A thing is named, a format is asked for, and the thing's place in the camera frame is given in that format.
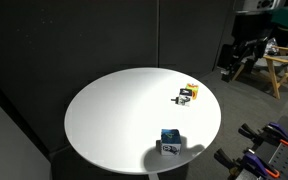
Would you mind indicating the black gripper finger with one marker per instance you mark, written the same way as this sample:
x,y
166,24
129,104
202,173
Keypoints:
x,y
260,48
242,55

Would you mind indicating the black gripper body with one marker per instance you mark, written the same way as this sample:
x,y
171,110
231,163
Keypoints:
x,y
252,26

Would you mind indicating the blue plush block number four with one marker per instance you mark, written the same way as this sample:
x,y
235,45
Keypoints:
x,y
170,142

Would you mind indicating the green plush block with house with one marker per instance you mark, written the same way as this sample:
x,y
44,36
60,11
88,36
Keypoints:
x,y
193,89

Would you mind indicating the black plush block letter A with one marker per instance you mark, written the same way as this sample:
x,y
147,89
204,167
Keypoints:
x,y
185,96

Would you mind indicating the crinkled clear plastic bag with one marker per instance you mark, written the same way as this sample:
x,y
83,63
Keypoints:
x,y
271,45

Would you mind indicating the wooden chair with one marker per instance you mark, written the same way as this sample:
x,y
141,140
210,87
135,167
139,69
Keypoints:
x,y
277,71

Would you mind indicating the purple clamp with orange tip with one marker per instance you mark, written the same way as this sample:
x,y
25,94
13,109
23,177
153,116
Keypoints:
x,y
279,133
254,163

